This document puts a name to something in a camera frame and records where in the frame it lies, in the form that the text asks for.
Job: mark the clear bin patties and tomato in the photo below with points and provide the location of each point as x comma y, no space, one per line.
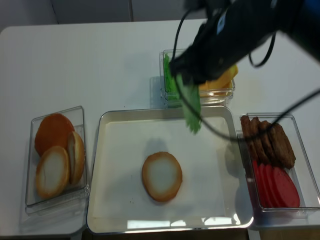
301,175

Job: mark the red tomato slice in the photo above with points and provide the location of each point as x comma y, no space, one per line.
273,197
284,188
266,200
257,182

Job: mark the green lettuce leaf lying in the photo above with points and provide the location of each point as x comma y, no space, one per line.
170,85

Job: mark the brown meat patty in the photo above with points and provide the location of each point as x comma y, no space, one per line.
246,130
282,146
267,145
257,141

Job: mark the white paper tray liner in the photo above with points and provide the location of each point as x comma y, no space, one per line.
120,193

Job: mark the silver metal baking tray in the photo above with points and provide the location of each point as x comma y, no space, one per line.
235,191

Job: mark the green lettuce leaf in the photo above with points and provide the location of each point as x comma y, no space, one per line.
170,85
189,98

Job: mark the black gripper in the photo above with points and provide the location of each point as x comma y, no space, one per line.
210,54

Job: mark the bottom bun on tray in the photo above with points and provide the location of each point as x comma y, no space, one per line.
161,176

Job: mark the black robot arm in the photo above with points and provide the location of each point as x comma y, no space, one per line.
260,19

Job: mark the clear bin with buns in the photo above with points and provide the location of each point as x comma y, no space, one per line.
72,194

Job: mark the front bun half cut-side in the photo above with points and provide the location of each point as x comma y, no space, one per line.
52,172

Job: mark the upright bun half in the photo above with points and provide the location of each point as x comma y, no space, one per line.
76,153

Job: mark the brown top bun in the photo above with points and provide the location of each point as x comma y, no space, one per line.
53,131

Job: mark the clear bin lettuce and cheese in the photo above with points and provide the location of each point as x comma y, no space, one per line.
208,97

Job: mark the long curved cheese slice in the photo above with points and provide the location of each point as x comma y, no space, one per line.
224,79

